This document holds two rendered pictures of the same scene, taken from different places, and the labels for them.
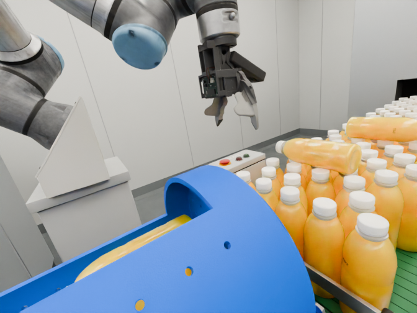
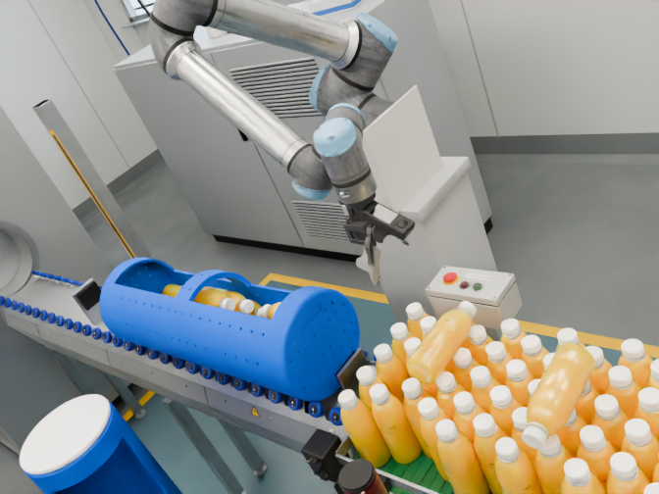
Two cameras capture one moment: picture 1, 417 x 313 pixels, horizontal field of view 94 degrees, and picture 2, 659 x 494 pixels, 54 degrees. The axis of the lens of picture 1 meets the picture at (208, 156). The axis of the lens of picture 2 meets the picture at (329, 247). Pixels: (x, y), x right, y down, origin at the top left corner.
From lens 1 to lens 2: 1.55 m
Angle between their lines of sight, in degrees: 74
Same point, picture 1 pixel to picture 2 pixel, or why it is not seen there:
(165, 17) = (318, 172)
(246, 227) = (271, 334)
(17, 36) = (333, 52)
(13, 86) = (338, 92)
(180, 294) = (247, 334)
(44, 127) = not seen: hidden behind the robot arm
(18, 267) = not seen: hidden behind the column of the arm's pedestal
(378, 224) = (341, 398)
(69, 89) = not seen: outside the picture
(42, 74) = (364, 72)
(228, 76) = (356, 231)
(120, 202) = (415, 239)
